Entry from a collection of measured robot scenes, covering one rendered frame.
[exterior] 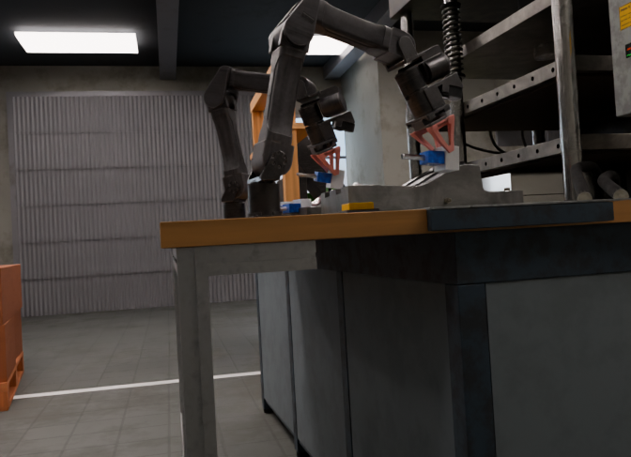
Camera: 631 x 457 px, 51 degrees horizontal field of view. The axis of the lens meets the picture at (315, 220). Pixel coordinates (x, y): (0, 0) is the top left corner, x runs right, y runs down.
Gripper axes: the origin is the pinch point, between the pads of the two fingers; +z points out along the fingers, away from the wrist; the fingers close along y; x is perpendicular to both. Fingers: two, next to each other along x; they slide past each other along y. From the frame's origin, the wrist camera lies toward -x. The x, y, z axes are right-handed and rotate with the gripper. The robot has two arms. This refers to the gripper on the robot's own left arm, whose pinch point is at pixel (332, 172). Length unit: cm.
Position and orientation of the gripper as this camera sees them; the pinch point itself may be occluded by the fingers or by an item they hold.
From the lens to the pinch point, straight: 185.1
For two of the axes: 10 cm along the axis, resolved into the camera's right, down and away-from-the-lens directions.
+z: 3.6, 9.1, 1.8
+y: -2.4, -1.0, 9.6
